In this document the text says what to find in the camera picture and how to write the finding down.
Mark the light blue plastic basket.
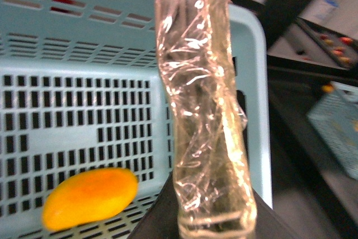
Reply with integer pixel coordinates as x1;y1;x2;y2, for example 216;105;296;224
0;0;274;239

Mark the yellow mango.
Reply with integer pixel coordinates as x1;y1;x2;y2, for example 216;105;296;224
41;167;138;231

